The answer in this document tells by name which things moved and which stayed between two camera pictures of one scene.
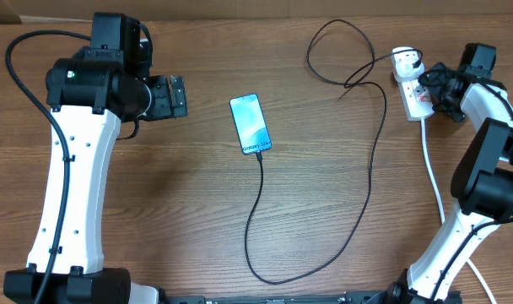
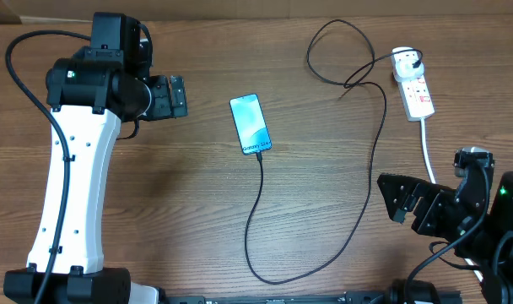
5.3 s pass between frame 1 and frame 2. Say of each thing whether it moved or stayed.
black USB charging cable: stayed
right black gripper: moved
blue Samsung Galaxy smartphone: stayed
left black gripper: stayed
